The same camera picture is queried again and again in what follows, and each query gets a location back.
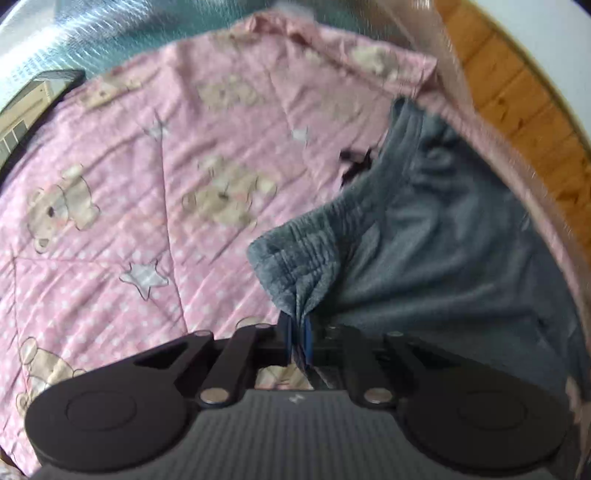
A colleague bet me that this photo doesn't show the grey pants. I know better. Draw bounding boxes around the grey pants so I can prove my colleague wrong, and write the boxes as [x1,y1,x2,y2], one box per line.
[247,97,590,398]

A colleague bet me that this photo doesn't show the pink bear print blanket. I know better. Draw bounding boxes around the pink bear print blanket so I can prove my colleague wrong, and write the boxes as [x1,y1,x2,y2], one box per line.
[0,11,591,476]

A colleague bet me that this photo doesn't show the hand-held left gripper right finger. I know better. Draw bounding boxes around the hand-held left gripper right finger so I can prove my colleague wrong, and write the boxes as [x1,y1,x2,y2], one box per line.
[299,318,467,409]

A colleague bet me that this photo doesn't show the dark framed window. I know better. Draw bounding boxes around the dark framed window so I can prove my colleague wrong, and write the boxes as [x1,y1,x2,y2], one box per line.
[0,69,86,162]

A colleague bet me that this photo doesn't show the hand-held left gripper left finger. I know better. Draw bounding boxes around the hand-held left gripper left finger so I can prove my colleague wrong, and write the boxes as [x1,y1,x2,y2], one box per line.
[132,319,299,409]

